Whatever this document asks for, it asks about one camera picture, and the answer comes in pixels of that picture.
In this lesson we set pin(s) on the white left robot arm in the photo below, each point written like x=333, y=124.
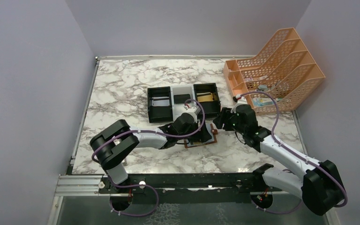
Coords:
x=115, y=143

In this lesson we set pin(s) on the gold card in tray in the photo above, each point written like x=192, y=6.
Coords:
x=206, y=97

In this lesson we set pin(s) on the brown leather card holder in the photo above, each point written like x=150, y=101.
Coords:
x=201, y=138

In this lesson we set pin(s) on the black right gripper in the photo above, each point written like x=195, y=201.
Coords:
x=224, y=118

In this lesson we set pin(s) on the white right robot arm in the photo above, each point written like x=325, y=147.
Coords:
x=318, y=184

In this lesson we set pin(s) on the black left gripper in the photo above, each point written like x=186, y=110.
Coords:
x=203, y=134

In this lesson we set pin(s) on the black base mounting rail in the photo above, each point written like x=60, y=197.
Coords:
x=99, y=184

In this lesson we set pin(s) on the black card in tray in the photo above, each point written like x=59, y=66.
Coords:
x=181, y=98

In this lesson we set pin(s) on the orange plastic file organizer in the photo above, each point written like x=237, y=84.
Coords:
x=284, y=69

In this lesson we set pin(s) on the black and white card tray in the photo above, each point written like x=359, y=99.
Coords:
x=165, y=104

